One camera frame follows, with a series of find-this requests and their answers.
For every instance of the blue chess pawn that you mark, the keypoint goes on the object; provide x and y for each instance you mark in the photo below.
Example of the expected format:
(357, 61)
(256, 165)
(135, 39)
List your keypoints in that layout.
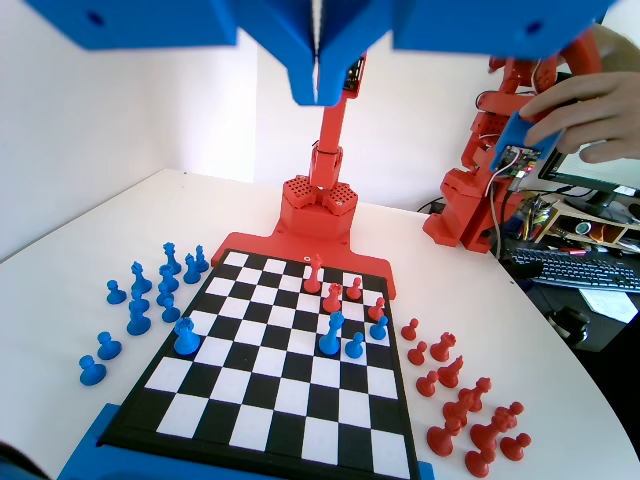
(108, 347)
(115, 294)
(170, 312)
(378, 329)
(354, 347)
(91, 372)

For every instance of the black computer keyboard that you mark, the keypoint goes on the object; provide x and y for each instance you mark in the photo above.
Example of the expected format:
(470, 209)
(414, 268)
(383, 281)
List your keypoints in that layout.
(575, 270)

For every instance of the person's bare hand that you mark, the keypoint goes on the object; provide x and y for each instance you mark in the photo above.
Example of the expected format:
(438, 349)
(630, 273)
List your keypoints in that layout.
(595, 107)

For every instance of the wooden desk organizer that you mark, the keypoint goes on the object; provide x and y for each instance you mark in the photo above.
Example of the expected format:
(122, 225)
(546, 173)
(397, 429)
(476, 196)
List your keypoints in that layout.
(565, 220)

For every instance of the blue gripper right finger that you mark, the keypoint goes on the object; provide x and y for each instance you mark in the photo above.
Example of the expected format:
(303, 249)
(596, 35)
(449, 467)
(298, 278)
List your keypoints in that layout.
(345, 30)

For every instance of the red chess pawn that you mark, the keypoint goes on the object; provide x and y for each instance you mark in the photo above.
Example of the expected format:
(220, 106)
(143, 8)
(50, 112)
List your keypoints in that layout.
(477, 462)
(426, 386)
(417, 355)
(515, 447)
(442, 440)
(354, 291)
(376, 311)
(410, 331)

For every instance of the black computer monitor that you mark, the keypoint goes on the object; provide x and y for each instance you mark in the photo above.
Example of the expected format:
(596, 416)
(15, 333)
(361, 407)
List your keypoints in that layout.
(590, 175)

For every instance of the red pawn on board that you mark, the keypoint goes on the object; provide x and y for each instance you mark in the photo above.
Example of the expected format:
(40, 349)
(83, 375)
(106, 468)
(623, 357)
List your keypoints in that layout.
(312, 282)

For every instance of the black round desk object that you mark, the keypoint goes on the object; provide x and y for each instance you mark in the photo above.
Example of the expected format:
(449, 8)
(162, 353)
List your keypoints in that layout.
(567, 325)

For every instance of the blue electronics case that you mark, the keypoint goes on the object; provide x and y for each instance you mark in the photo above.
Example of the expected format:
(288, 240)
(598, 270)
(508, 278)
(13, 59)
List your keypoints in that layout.
(512, 137)

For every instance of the black white chessboard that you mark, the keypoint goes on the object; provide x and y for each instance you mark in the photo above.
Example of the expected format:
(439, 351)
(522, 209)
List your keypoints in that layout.
(280, 390)

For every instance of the person's bare forearm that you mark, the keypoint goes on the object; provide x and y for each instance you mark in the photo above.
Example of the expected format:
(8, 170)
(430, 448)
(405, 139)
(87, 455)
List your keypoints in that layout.
(622, 47)

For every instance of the red chess rook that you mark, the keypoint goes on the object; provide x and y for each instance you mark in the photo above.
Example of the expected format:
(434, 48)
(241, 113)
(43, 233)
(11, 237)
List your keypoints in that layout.
(331, 300)
(443, 350)

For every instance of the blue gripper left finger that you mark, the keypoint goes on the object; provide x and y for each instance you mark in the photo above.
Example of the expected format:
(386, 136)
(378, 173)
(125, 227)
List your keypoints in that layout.
(280, 35)

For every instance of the red chess piece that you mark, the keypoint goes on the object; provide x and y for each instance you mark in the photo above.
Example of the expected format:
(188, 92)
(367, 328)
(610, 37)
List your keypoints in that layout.
(472, 397)
(452, 412)
(450, 375)
(486, 435)
(507, 419)

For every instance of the white paper sheets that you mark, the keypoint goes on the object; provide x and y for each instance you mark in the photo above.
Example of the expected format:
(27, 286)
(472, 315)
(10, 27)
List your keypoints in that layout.
(612, 302)

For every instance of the blue chess queen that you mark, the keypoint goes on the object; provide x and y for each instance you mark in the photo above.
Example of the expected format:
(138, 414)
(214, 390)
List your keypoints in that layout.
(170, 257)

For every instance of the blue chess king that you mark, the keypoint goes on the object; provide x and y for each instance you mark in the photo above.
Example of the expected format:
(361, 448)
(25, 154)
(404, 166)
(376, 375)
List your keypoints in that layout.
(331, 340)

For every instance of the red robot arm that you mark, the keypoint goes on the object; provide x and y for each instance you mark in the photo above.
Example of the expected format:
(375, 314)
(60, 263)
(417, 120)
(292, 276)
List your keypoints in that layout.
(325, 165)

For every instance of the small camera circuit board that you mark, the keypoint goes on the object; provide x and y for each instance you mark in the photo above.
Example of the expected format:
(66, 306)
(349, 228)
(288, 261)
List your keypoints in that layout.
(356, 75)

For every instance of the blue chess piece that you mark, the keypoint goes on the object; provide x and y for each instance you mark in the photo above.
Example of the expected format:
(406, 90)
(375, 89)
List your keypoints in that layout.
(164, 298)
(138, 320)
(140, 280)
(168, 277)
(200, 261)
(190, 272)

